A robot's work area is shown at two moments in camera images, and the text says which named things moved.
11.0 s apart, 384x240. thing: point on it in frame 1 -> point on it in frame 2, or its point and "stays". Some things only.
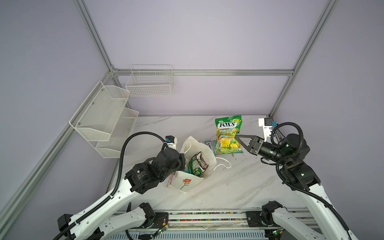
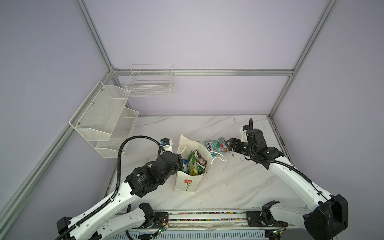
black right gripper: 256,145 -> 236,143
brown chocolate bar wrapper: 201,163 stays
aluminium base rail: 159,220 stays
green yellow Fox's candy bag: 228,135 -> 192,167
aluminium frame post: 89,21 stays
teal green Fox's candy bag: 212,144 stays
